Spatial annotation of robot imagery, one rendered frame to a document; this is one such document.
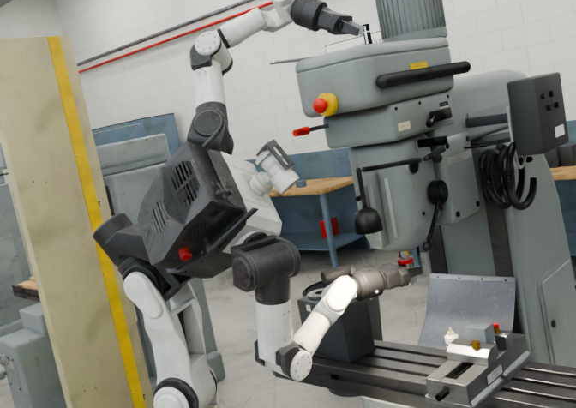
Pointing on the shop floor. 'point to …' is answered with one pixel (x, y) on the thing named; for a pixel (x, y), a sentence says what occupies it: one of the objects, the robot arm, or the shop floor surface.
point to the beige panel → (68, 225)
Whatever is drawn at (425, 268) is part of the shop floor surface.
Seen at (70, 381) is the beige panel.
